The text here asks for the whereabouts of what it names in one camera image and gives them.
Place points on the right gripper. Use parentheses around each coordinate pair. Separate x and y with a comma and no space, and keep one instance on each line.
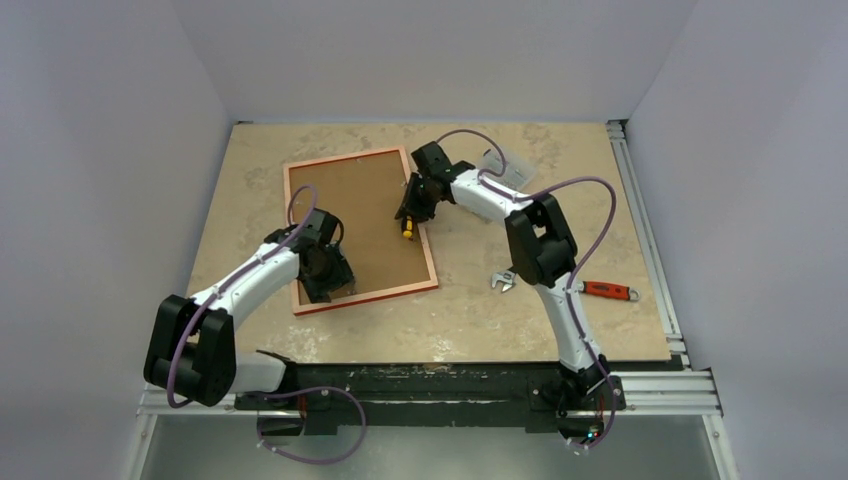
(419,193)

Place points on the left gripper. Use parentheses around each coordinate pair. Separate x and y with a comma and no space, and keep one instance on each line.
(340,276)

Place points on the black yellow screwdriver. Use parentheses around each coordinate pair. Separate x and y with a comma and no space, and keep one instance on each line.
(408,227)

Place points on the red picture frame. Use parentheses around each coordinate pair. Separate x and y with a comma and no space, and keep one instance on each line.
(364,190)

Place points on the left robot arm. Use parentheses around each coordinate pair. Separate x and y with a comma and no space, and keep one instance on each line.
(192,352)

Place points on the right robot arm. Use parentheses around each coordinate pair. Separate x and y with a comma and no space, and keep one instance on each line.
(542,249)

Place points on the clear plastic screw box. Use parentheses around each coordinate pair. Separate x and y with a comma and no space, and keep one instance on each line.
(511,171)

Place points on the black handle adjustable wrench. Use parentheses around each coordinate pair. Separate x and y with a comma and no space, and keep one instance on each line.
(503,280)

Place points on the red handle adjustable wrench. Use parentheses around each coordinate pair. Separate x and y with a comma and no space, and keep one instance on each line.
(609,291)

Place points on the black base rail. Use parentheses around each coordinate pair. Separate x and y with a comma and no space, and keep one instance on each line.
(538,397)

